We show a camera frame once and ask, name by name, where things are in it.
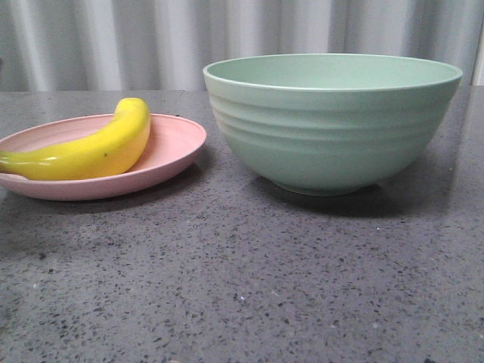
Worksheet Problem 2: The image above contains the pink plastic plate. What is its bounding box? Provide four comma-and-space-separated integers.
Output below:
1, 114, 206, 201

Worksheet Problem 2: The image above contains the yellow plastic banana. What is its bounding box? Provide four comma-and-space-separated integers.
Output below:
1, 98, 151, 181

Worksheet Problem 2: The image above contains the green ribbed plastic bowl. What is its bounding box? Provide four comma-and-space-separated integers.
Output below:
203, 54, 463, 196

